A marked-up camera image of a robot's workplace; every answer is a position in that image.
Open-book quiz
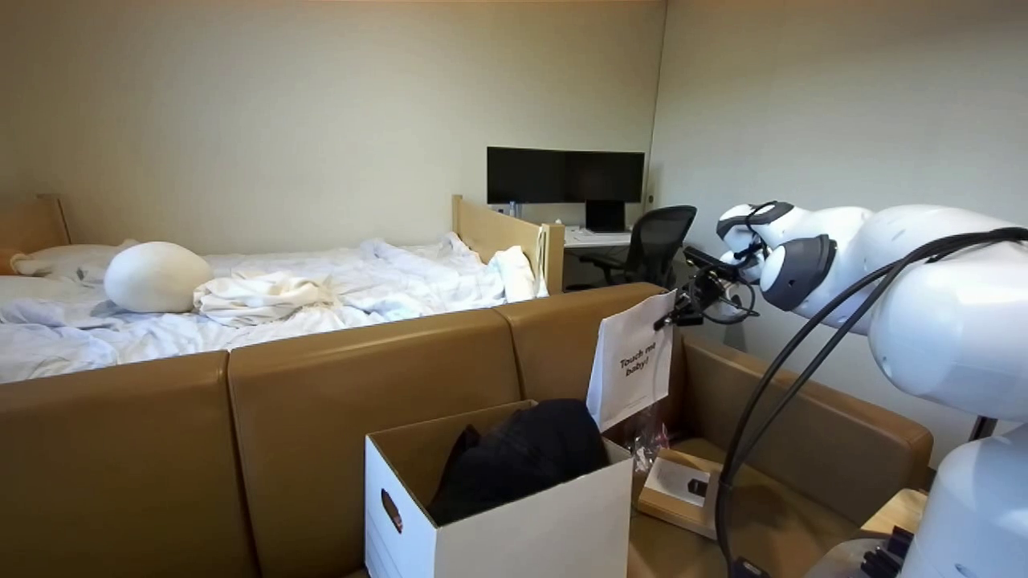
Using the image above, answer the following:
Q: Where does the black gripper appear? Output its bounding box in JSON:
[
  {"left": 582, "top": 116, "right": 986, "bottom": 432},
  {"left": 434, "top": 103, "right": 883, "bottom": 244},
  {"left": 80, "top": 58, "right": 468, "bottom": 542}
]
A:
[{"left": 651, "top": 244, "right": 757, "bottom": 332}]

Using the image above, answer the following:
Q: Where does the white paper sheet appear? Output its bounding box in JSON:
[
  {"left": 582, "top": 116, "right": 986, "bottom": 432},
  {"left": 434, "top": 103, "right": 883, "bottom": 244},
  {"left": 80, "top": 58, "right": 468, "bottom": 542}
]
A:
[{"left": 582, "top": 290, "right": 678, "bottom": 434}]

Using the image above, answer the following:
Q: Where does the white cardboard storage box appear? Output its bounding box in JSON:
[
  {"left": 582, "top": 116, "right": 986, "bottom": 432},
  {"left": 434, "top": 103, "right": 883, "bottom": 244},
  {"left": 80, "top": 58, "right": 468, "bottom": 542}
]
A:
[{"left": 363, "top": 400, "right": 635, "bottom": 578}]

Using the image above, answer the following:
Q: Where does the black office chair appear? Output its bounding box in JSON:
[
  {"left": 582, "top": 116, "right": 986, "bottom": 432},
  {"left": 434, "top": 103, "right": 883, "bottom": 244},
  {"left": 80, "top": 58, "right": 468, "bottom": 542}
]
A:
[{"left": 582, "top": 204, "right": 699, "bottom": 294}]

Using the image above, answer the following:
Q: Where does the white desk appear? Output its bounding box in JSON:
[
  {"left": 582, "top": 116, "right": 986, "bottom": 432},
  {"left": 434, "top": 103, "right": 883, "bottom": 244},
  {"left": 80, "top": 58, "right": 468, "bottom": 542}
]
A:
[{"left": 558, "top": 223, "right": 635, "bottom": 256}]

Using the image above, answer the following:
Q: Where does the crinkled clear plastic bag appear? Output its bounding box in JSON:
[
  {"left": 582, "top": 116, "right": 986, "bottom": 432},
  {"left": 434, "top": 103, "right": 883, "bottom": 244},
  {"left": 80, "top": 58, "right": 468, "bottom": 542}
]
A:
[{"left": 624, "top": 418, "right": 676, "bottom": 475}]

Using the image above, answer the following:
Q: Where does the black computer monitor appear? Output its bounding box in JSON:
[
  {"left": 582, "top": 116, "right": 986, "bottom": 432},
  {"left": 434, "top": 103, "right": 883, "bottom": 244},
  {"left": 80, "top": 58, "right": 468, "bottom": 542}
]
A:
[{"left": 485, "top": 146, "right": 650, "bottom": 234}]

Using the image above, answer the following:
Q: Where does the small brown labelled carton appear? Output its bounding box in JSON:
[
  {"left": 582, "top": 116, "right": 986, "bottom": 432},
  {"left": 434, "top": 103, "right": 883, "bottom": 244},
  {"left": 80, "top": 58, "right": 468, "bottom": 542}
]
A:
[{"left": 635, "top": 448, "right": 725, "bottom": 542}]

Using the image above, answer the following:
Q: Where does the black garment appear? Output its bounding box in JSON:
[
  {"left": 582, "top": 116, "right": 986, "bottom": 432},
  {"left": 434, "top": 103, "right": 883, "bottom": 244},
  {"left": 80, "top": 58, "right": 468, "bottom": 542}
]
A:
[{"left": 428, "top": 400, "right": 614, "bottom": 526}]

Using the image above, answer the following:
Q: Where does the light wooden robot table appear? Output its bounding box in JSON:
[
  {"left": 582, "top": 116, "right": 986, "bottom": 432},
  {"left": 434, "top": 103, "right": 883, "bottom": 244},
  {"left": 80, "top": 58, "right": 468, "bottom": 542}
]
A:
[{"left": 858, "top": 486, "right": 931, "bottom": 541}]

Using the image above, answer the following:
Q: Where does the white rumpled bedding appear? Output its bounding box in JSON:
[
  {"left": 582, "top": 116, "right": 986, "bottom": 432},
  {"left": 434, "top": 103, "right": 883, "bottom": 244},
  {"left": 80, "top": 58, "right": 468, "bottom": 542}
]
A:
[{"left": 0, "top": 231, "right": 539, "bottom": 385}]

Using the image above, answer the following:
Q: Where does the round white pillow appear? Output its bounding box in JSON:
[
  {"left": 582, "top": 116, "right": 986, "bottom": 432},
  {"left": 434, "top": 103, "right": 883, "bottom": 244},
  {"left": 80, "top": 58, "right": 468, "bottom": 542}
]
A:
[{"left": 102, "top": 239, "right": 215, "bottom": 315}]

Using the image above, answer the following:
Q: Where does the flat white pillow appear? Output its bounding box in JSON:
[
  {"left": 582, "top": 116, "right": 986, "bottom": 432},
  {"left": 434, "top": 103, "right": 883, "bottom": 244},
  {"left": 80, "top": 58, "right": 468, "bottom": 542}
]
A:
[{"left": 5, "top": 242, "right": 124, "bottom": 283}]

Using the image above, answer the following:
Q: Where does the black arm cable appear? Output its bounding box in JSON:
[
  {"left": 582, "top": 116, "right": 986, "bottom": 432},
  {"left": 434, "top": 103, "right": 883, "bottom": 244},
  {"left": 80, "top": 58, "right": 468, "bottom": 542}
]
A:
[{"left": 713, "top": 226, "right": 1028, "bottom": 578}]

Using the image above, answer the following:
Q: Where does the wooden bed frame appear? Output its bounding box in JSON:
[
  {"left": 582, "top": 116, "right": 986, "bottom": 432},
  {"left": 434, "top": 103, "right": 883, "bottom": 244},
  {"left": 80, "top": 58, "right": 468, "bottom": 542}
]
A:
[{"left": 0, "top": 190, "right": 570, "bottom": 298}]

